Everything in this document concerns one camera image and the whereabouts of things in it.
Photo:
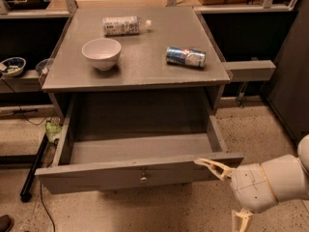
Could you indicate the grey drawer cabinet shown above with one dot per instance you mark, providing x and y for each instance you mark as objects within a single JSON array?
[{"x": 142, "y": 66}]

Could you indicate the blue silver drink can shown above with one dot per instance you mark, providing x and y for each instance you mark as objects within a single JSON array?
[{"x": 185, "y": 57}]

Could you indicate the white ceramic bowl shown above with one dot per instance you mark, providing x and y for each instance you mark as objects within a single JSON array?
[{"x": 103, "y": 54}]

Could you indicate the dark shoe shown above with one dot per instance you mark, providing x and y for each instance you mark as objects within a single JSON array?
[{"x": 6, "y": 223}]

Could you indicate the black metal table leg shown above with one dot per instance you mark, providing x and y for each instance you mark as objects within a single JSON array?
[{"x": 25, "y": 194}]

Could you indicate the green snack bag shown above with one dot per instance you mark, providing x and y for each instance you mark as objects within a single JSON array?
[{"x": 52, "y": 131}]

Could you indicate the grey side shelf block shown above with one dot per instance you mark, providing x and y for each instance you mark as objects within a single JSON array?
[{"x": 246, "y": 71}]

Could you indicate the small clear cup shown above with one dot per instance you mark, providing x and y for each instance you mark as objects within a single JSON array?
[{"x": 44, "y": 66}]

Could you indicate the grey top drawer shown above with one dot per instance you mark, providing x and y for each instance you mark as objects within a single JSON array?
[{"x": 139, "y": 139}]

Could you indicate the plastic water bottle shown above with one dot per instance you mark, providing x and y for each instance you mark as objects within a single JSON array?
[{"x": 124, "y": 25}]

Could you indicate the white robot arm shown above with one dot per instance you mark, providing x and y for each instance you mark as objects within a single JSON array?
[{"x": 289, "y": 175}]

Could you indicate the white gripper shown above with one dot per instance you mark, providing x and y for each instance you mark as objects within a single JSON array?
[{"x": 250, "y": 188}]

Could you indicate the blue patterned bowl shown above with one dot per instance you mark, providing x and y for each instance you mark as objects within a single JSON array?
[{"x": 13, "y": 66}]

